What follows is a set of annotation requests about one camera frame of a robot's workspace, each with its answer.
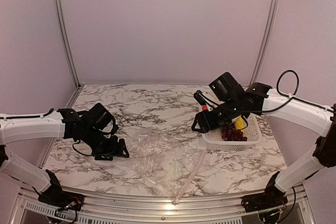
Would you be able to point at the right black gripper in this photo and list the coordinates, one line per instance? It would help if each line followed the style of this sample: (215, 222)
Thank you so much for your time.
(199, 117)

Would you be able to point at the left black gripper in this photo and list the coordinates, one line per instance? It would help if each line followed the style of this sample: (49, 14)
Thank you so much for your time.
(112, 151)

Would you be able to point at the white plastic basket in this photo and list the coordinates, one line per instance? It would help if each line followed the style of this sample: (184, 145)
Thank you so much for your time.
(214, 140)

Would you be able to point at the clear zip top bag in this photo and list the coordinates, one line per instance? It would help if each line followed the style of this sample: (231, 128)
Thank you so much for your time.
(165, 162)

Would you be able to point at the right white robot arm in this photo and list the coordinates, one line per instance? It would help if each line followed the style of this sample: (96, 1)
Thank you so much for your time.
(262, 99)

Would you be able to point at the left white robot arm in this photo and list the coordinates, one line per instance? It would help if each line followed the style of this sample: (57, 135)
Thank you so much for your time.
(61, 123)

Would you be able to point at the purple grape bunch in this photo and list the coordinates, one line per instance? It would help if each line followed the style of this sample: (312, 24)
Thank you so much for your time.
(229, 133)

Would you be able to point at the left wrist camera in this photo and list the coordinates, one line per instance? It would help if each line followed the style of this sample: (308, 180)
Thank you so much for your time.
(100, 117)

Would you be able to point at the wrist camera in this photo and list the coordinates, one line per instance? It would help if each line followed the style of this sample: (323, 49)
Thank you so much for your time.
(100, 117)
(226, 89)

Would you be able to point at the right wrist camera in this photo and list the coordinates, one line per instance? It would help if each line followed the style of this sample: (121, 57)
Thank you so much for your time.
(226, 89)

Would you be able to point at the right aluminium frame post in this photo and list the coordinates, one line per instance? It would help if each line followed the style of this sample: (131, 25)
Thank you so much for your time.
(271, 16)

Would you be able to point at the aluminium frame post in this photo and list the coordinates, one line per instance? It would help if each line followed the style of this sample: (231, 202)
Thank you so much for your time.
(66, 43)
(271, 16)

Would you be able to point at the front aluminium rail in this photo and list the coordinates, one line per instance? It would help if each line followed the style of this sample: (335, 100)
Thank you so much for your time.
(113, 208)

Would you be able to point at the left aluminium frame post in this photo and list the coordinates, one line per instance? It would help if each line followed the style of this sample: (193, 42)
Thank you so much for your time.
(66, 43)

